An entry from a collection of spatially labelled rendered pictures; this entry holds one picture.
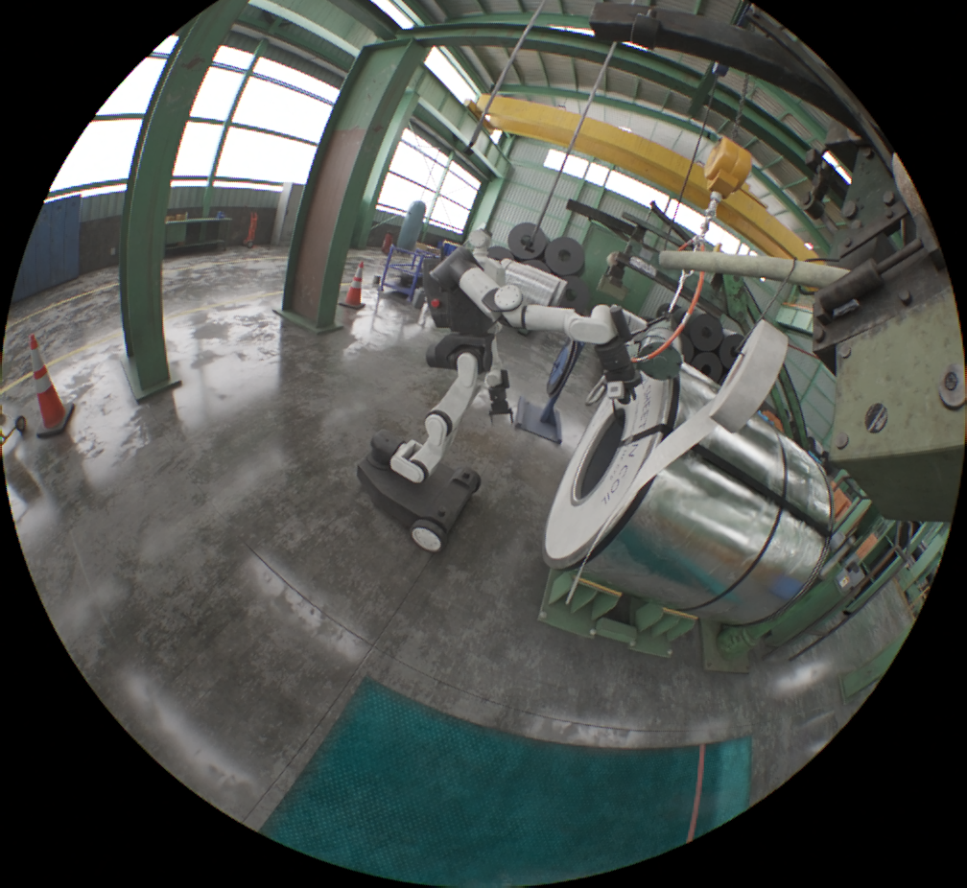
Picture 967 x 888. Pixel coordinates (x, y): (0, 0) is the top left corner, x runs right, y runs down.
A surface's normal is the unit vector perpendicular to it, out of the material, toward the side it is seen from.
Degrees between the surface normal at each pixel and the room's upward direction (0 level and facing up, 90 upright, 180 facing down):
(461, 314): 99
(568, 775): 0
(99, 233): 90
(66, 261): 90
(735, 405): 118
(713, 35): 90
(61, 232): 90
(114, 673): 0
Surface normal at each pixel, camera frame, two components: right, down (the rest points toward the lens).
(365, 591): 0.33, -0.82
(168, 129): 0.88, 0.44
